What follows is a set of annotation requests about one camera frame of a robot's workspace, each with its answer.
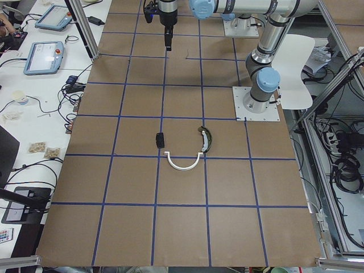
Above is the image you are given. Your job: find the white plastic chair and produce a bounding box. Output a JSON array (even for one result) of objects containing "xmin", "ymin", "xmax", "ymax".
[{"xmin": 271, "ymin": 34, "xmax": 315, "ymax": 110}]

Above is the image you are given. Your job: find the black monitor stand base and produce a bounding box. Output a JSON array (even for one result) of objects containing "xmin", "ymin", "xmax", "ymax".
[{"xmin": 1, "ymin": 187, "xmax": 51, "ymax": 224}]

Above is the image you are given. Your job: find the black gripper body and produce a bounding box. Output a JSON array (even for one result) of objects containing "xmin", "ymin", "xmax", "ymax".
[{"xmin": 158, "ymin": 0, "xmax": 177, "ymax": 27}]

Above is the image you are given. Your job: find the black power adapter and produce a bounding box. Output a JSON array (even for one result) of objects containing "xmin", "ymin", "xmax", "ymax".
[{"xmin": 88, "ymin": 16, "xmax": 105, "ymax": 26}]

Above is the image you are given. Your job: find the olive brake shoe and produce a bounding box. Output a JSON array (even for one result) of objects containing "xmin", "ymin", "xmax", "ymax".
[{"xmin": 198, "ymin": 126, "xmax": 213, "ymax": 154}]

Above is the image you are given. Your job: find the white paper cup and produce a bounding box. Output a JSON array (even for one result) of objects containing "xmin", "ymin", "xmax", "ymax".
[{"xmin": 12, "ymin": 90, "xmax": 28, "ymax": 105}]

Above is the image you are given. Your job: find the aluminium frame post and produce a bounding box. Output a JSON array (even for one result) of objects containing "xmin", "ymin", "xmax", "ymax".
[{"xmin": 65, "ymin": 0, "xmax": 100, "ymax": 60}]

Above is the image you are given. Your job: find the small black brake pad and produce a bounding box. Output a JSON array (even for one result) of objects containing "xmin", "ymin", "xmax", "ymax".
[{"xmin": 156, "ymin": 132, "xmax": 165, "ymax": 148}]

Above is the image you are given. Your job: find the far blue teach pendant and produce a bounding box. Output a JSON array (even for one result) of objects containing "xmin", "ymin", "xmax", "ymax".
[{"xmin": 35, "ymin": 5, "xmax": 72, "ymax": 31}]

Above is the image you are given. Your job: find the blue teach pendant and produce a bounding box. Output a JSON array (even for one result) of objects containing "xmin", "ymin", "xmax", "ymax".
[
  {"xmin": 35, "ymin": 5, "xmax": 72, "ymax": 31},
  {"xmin": 23, "ymin": 41, "xmax": 64, "ymax": 76}
]

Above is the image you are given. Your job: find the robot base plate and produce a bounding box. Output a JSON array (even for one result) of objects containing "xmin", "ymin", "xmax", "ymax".
[
  {"xmin": 232, "ymin": 86, "xmax": 280, "ymax": 122},
  {"xmin": 221, "ymin": 14, "xmax": 259, "ymax": 38}
]

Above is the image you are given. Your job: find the white curved plastic bracket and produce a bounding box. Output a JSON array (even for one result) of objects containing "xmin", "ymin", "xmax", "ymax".
[{"xmin": 164, "ymin": 151, "xmax": 204, "ymax": 171}]

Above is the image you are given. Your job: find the bag of small parts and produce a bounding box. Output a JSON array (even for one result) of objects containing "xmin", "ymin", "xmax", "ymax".
[{"xmin": 27, "ymin": 142, "xmax": 47, "ymax": 154}]

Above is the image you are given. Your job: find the near blue teach pendant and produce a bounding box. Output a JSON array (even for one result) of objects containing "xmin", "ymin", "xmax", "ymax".
[{"xmin": 23, "ymin": 41, "xmax": 64, "ymax": 76}]

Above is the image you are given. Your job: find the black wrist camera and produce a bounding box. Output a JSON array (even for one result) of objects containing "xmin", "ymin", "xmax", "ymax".
[{"xmin": 143, "ymin": 0, "xmax": 158, "ymax": 23}]

